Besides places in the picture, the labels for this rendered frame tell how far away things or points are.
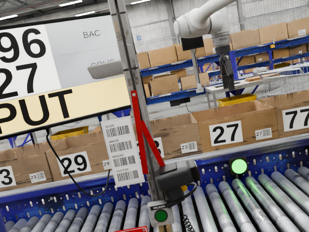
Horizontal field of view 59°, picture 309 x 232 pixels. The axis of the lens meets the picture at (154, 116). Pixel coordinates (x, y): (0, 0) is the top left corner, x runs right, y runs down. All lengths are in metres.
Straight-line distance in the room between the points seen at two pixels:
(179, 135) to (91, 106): 0.65
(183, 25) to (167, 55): 4.58
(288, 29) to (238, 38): 1.03
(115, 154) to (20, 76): 0.34
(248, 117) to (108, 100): 0.80
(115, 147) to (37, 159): 0.82
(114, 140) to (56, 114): 0.19
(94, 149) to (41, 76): 0.68
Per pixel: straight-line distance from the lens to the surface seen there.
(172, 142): 1.39
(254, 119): 1.44
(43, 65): 0.85
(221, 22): 1.41
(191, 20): 1.30
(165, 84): 5.62
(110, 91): 0.85
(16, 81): 0.85
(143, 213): 1.27
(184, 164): 0.75
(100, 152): 1.43
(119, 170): 0.79
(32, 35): 0.87
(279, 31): 6.41
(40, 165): 1.55
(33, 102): 0.84
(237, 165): 1.39
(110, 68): 0.84
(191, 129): 1.38
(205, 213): 1.18
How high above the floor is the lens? 1.36
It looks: 10 degrees down
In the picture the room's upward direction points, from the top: 12 degrees counter-clockwise
